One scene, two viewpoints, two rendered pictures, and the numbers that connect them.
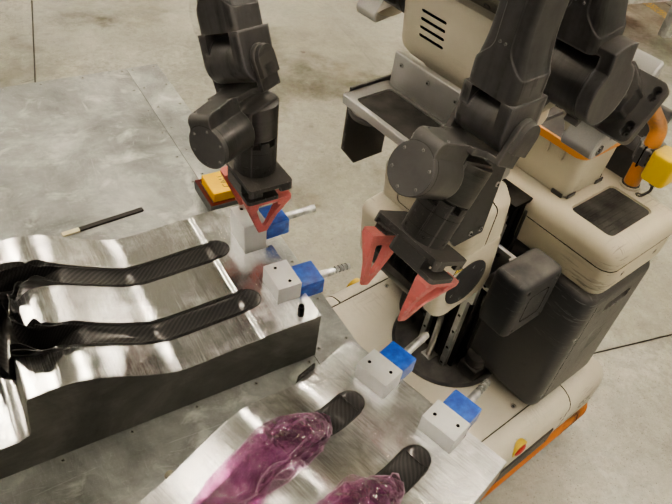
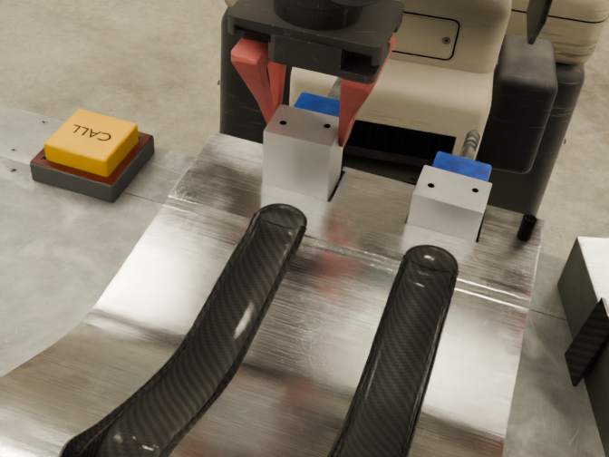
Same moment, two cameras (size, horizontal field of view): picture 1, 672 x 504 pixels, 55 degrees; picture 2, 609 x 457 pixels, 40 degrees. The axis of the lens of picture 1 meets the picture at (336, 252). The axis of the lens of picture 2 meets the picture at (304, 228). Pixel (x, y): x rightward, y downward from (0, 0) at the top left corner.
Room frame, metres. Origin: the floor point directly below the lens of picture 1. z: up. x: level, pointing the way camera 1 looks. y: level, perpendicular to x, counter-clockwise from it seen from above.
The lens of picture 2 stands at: (0.33, 0.43, 1.28)
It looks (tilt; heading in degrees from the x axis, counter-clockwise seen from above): 42 degrees down; 321
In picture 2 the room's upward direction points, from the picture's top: 6 degrees clockwise
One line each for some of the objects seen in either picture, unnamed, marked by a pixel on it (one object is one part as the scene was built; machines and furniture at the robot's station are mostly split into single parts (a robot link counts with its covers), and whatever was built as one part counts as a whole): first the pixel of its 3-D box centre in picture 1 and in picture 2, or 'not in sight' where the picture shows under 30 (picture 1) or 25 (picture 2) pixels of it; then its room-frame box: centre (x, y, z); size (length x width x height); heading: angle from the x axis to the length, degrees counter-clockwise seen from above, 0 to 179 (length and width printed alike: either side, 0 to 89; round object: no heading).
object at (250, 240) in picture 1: (276, 219); (323, 119); (0.74, 0.10, 0.91); 0.13 x 0.05 x 0.05; 127
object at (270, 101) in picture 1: (253, 117); not in sight; (0.71, 0.13, 1.10); 0.07 x 0.06 x 0.07; 154
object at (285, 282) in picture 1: (310, 277); (459, 179); (0.65, 0.03, 0.89); 0.13 x 0.05 x 0.05; 126
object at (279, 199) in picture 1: (259, 200); (330, 82); (0.71, 0.12, 0.97); 0.07 x 0.07 x 0.09; 37
